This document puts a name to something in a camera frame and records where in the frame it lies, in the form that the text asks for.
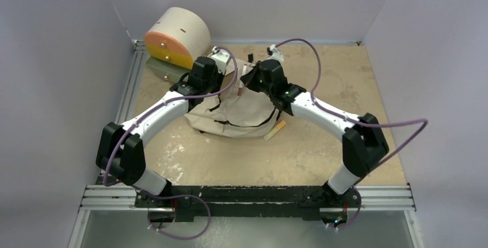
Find white brown marker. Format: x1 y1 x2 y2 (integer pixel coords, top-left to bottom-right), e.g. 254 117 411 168
237 64 247 97

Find beige canvas backpack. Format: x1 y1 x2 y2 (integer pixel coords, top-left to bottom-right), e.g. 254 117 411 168
185 79 281 138

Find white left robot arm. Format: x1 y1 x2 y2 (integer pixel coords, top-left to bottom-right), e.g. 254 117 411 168
96 52 235 207

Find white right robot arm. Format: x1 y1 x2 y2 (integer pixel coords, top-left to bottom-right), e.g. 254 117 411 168
240 59 389 206

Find round drawer cabinet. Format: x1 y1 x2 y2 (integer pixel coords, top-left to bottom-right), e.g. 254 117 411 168
143 7 211 82

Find yellow orange highlighter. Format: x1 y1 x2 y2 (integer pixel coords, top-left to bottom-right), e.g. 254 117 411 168
263 120 287 141

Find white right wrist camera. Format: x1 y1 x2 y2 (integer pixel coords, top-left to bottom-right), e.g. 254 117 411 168
266 44 284 64

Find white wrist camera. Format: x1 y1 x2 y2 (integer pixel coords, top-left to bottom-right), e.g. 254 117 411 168
209 46 234 75
266 44 284 64

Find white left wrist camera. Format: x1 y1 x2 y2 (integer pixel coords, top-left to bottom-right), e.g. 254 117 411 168
209 46 234 75

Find aluminium side rail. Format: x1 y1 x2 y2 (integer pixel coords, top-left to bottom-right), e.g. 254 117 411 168
100 39 144 126

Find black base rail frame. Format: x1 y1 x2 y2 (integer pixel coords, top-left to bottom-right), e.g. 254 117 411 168
78 184 416 226

